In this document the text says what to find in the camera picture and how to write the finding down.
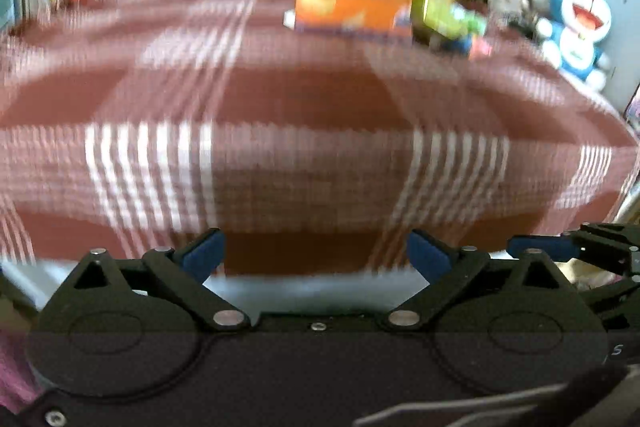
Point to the crumpled green wrapper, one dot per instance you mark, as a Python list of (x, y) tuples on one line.
[(440, 14)]

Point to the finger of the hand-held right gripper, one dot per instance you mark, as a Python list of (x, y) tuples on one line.
[(542, 246), (617, 299)]

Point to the red plaid cloth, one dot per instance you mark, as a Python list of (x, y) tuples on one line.
[(300, 132)]

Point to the pink cloth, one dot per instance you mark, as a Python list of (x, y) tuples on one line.
[(12, 372)]

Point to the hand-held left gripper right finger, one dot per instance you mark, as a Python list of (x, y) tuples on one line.
[(426, 253)]

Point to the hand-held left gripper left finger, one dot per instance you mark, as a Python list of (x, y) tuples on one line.
[(204, 253)]

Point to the blue cat plush toy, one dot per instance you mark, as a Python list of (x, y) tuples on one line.
[(580, 24)]

